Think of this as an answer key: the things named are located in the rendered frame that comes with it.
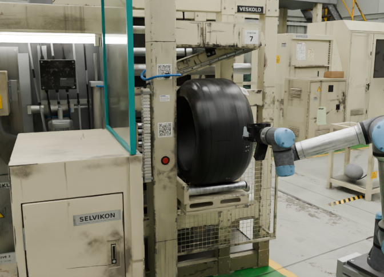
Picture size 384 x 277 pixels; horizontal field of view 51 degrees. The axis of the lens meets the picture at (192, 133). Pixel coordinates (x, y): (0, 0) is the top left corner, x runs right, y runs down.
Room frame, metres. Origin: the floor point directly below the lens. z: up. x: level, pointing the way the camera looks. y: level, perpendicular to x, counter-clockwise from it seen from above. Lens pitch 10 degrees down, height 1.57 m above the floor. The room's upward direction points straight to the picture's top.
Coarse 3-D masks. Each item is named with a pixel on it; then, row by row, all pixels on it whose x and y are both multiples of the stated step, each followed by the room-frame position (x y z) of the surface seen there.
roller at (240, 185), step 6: (198, 186) 2.00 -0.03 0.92; (204, 186) 2.01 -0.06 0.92; (210, 186) 2.02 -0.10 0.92; (216, 186) 2.02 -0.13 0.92; (222, 186) 2.03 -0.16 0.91; (228, 186) 2.04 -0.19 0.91; (234, 186) 2.05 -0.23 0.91; (240, 186) 2.07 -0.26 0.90; (246, 186) 2.08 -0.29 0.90; (192, 192) 1.97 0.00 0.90; (198, 192) 1.98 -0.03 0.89; (204, 192) 2.00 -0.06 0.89; (210, 192) 2.01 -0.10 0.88
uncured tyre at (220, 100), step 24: (192, 96) 2.01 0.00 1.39; (216, 96) 1.98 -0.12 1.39; (240, 96) 2.02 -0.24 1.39; (192, 120) 2.43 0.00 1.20; (216, 120) 1.90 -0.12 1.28; (240, 120) 1.94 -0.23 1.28; (192, 144) 2.40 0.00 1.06; (216, 144) 1.88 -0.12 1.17; (240, 144) 1.92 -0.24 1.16; (192, 168) 1.99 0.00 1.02; (216, 168) 1.92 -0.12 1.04; (240, 168) 1.97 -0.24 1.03
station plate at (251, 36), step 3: (246, 30) 2.45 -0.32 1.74; (249, 30) 2.45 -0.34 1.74; (252, 30) 2.46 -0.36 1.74; (255, 30) 2.47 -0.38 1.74; (246, 33) 2.45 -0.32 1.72; (249, 33) 2.45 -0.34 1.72; (252, 33) 2.46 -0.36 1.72; (255, 33) 2.47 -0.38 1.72; (246, 36) 2.45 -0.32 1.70; (249, 36) 2.45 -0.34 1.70; (252, 36) 2.46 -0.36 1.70; (255, 36) 2.47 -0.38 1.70; (246, 39) 2.45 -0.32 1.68; (249, 39) 2.45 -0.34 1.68; (252, 39) 2.46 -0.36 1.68; (255, 39) 2.47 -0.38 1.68; (246, 42) 2.45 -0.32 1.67; (249, 42) 2.45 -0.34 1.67; (252, 42) 2.46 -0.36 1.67; (255, 42) 2.47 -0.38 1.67
